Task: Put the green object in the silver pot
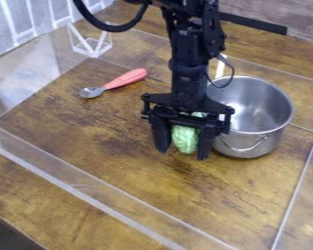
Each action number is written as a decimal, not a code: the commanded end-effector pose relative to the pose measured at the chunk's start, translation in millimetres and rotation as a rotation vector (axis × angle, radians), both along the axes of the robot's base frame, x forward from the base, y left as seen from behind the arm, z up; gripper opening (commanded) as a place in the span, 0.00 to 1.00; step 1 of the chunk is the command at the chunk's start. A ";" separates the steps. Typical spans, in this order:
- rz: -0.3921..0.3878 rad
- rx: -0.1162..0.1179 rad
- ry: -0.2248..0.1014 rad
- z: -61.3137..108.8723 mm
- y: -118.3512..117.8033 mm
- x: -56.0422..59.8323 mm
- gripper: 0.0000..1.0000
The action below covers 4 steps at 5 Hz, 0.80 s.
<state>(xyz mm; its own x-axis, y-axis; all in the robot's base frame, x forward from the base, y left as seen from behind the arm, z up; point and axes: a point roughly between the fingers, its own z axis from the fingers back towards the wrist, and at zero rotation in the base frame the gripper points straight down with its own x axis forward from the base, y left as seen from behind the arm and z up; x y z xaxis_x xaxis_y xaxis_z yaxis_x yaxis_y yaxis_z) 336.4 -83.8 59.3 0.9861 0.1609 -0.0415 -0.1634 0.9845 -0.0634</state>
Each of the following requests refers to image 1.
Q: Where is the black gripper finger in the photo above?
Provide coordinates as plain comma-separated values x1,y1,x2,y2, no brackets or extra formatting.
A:
196,124,218,160
151,115,171,153

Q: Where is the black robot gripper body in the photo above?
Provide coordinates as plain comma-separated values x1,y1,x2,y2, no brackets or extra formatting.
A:
139,64,235,135

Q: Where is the green bumpy gourd toy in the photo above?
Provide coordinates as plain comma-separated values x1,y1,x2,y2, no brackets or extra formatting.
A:
171,125,199,154

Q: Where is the silver metal pot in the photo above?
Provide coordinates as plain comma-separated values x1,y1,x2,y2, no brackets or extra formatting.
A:
206,76,293,158

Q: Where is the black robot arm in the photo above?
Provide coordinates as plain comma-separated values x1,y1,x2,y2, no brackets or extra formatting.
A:
125,0,235,160

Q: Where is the black strip on table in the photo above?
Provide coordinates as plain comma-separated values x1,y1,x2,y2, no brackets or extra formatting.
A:
221,13,288,35

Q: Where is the red handled metal spoon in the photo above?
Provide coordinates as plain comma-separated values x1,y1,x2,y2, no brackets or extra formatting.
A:
79,68,147,99

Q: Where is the clear acrylic corner bracket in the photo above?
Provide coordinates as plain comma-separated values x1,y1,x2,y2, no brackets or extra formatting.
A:
68,23,112,59

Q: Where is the black cable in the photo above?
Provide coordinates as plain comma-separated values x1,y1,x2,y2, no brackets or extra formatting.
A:
72,0,150,33

